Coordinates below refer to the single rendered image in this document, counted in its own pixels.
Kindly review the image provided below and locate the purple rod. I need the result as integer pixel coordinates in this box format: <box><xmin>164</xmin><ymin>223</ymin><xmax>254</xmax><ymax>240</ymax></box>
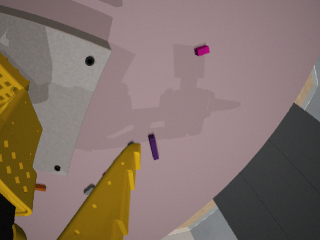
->
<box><xmin>148</xmin><ymin>134</ymin><xmax>159</xmax><ymax>160</ymax></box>

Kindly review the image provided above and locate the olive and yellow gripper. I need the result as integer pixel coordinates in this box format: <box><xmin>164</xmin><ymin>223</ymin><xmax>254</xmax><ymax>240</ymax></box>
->
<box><xmin>57</xmin><ymin>143</ymin><xmax>141</xmax><ymax>240</ymax></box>

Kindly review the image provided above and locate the orange rod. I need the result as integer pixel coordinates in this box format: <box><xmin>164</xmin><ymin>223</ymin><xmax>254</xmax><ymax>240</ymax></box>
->
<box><xmin>35</xmin><ymin>184</ymin><xmax>46</xmax><ymax>192</ymax></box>

